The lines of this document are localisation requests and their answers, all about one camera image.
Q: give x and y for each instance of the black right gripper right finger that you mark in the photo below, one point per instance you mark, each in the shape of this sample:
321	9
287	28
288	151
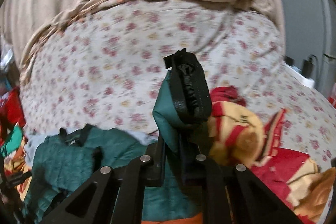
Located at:
230	194

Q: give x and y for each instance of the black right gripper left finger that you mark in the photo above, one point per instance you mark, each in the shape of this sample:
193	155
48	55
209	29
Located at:
114	195

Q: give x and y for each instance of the dark green puffer jacket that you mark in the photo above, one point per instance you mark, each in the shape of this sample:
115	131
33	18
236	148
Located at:
63	162

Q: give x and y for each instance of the red yellow patterned blanket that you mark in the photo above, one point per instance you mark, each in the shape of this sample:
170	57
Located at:
240	137

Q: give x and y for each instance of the bright green garment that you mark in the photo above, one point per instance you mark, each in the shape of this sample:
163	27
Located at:
12	142

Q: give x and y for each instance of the floral bed sheet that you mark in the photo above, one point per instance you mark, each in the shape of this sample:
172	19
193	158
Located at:
106	69

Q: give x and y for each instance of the red garment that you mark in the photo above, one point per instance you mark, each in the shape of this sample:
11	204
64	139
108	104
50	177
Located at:
11	110

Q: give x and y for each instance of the white power strip with plugs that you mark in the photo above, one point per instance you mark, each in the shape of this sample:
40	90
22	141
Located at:
303	75

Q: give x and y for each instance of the grey cabinet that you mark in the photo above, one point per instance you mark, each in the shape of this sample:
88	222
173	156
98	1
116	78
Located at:
310	32

